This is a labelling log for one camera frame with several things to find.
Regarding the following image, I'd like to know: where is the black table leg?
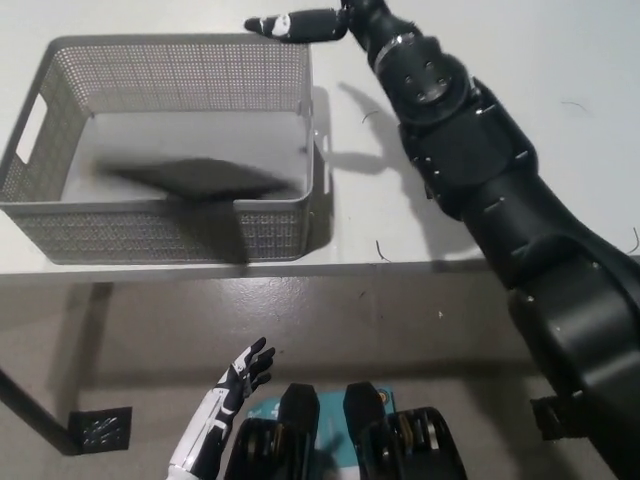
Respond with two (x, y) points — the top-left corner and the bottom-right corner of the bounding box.
(0, 366), (76, 454)

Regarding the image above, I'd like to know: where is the grey perforated plastic basket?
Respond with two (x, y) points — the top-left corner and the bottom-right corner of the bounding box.
(0, 32), (335, 266)

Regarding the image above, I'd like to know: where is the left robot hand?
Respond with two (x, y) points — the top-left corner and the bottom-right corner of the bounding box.
(167, 336), (277, 480)

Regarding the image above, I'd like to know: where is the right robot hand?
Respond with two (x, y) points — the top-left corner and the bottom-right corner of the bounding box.
(243, 0), (417, 65)

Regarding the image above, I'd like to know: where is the black ribbed robot body block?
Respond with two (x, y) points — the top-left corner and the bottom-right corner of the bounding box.
(343, 381), (470, 480)
(222, 382), (322, 480)

